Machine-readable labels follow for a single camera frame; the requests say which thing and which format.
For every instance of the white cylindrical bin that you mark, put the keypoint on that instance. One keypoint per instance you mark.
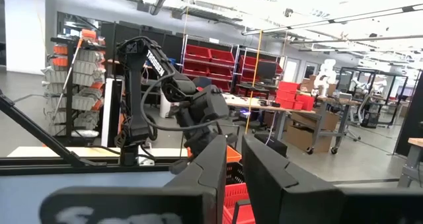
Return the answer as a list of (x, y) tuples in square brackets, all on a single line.
[(165, 105)]

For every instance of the ceiling light strip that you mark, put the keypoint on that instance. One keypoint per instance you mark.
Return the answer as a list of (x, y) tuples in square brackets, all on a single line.
[(363, 17)]

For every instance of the white board panel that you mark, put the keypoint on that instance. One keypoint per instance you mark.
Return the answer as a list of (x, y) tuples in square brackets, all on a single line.
[(107, 118)]

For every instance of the black plastic slatted basket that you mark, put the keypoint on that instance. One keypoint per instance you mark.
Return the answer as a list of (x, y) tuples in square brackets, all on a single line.
[(235, 174)]

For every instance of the wooden top metal table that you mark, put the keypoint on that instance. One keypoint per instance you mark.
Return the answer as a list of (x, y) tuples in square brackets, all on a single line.
[(417, 141)]

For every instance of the red storage bin stack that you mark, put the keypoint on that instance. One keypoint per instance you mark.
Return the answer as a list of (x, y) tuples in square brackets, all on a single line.
[(287, 95)]

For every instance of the black rack with grey bins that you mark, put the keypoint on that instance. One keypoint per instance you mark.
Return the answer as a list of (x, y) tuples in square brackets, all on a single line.
[(86, 72)]

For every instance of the brown cardboard box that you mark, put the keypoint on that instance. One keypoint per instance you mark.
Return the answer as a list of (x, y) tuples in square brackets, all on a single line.
[(304, 138)]

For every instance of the red plastic slatted basket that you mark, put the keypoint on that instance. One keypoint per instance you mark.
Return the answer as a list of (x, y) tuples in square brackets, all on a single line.
[(234, 192)]

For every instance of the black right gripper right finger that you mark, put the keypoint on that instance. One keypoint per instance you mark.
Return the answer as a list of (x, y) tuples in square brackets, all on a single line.
[(297, 204)]

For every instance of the wooden workbench table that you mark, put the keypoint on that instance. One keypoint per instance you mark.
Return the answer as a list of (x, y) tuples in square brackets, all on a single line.
[(251, 103)]

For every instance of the black partition panel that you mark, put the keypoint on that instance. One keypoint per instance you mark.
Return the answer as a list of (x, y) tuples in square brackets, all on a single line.
[(413, 125)]

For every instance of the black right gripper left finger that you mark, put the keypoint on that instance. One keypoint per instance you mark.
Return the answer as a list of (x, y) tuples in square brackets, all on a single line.
[(148, 204)]

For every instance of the white pole with orange tip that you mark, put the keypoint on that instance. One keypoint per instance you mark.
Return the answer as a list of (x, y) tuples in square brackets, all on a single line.
[(67, 77)]

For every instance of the black computer monitor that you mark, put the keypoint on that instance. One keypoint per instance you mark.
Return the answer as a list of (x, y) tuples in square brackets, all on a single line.
[(267, 70)]

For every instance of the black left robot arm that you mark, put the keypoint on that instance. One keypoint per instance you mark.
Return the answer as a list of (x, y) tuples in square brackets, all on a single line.
[(135, 95)]

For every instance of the white humanoid robot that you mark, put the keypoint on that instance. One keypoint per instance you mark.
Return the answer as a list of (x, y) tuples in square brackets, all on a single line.
[(325, 75)]

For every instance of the metal rack with red bins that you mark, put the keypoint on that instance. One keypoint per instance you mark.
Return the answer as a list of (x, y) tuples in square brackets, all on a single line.
[(248, 62), (198, 52)]

